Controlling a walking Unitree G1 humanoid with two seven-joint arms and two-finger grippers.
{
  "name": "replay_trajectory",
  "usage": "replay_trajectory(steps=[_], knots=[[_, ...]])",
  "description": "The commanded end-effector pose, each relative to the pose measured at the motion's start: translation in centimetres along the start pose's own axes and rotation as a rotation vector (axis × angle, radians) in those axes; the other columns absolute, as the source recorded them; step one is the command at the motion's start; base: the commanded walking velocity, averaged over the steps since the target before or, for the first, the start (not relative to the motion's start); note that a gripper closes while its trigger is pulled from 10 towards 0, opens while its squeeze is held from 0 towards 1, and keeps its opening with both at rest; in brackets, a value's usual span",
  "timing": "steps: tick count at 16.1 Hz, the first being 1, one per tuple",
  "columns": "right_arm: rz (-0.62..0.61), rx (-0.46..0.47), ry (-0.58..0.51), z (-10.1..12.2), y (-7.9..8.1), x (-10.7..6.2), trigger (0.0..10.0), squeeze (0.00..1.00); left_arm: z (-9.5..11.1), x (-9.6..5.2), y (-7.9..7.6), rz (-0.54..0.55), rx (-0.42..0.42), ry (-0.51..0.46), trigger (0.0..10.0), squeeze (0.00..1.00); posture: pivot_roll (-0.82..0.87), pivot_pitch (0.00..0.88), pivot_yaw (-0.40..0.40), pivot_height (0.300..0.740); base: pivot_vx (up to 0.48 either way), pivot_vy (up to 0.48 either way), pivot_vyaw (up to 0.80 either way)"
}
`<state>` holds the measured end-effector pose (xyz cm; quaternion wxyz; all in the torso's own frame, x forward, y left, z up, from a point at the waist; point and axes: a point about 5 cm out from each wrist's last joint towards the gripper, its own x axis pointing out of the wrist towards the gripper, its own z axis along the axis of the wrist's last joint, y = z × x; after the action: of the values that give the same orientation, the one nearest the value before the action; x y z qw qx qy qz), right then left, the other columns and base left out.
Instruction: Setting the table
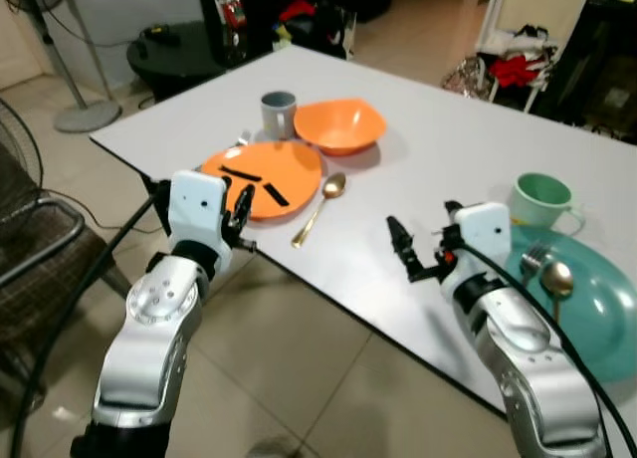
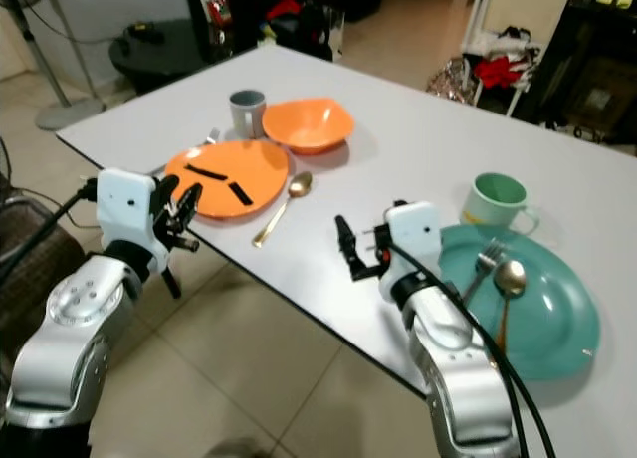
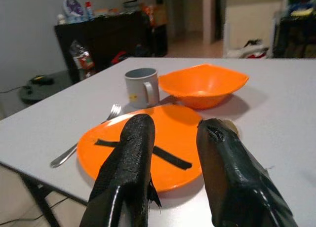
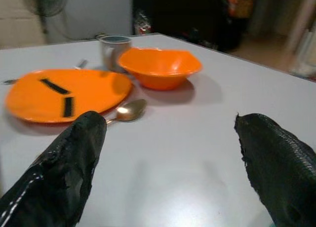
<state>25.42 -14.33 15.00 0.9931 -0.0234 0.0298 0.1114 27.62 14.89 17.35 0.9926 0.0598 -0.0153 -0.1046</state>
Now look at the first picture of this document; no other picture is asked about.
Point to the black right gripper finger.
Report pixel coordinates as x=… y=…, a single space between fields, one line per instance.
x=453 y=211
x=402 y=245

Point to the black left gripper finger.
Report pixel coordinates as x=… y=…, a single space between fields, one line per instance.
x=228 y=195
x=245 y=205

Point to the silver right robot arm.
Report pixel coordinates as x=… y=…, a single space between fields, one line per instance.
x=532 y=368

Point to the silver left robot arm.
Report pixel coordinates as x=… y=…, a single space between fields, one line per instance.
x=149 y=348

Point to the long black strip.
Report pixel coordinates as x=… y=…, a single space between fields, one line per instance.
x=241 y=174

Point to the short black strip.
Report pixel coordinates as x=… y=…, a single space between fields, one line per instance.
x=276 y=194

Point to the silver fork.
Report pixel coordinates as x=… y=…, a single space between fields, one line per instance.
x=534 y=255
x=244 y=137

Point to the orange plastic plate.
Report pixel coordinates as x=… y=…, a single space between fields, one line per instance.
x=299 y=169

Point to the pale green mug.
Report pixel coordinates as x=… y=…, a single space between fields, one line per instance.
x=537 y=201

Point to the gold spoon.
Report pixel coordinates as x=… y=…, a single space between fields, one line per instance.
x=556 y=277
x=333 y=186

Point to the grey cup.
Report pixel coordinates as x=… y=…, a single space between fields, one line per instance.
x=279 y=119

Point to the orange plastic bowl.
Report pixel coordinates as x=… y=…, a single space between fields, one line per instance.
x=338 y=124

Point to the silver foil bag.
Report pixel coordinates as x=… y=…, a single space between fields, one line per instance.
x=464 y=78

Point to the black round side table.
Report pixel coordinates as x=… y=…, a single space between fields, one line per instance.
x=174 y=65

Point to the red cloth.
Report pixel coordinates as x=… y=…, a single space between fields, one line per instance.
x=516 y=72

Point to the teal plate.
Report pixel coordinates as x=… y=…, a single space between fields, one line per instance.
x=597 y=309

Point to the white clothes rack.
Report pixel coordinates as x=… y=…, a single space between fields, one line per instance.
x=513 y=40

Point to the black bag with red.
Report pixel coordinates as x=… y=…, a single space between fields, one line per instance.
x=318 y=28

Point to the dark wicker chair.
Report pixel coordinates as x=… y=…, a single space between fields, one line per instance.
x=40 y=269

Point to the black cabinet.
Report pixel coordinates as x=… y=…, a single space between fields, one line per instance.
x=602 y=70

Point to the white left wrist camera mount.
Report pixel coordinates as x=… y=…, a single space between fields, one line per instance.
x=195 y=204

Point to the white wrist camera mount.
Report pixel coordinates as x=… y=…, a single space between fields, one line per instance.
x=484 y=234
x=195 y=204

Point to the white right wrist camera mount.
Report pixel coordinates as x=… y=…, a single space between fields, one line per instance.
x=484 y=234

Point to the grey pedestal fan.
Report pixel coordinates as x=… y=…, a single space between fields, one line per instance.
x=88 y=114

